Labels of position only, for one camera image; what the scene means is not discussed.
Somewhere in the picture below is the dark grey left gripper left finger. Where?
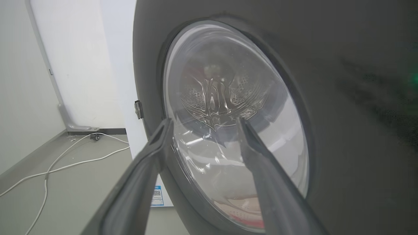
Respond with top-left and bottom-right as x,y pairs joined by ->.
81,118 -> 174,235

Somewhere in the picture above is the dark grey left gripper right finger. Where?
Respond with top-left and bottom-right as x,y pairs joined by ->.
236,117 -> 329,235

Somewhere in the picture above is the grey washing machine door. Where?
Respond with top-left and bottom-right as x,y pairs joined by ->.
133,0 -> 418,235

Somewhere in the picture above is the white washing machine body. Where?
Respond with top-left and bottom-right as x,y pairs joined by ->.
100,0 -> 174,207

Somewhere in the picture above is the blue QR code sticker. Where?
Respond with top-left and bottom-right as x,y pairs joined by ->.
151,185 -> 164,207

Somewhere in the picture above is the red and white clothing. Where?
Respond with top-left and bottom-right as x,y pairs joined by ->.
214,194 -> 265,229

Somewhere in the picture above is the white partition panel with caster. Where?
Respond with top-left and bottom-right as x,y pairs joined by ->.
25,0 -> 127,136

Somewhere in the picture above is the white cable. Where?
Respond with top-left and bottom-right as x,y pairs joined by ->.
0,146 -> 130,197
25,132 -> 130,235

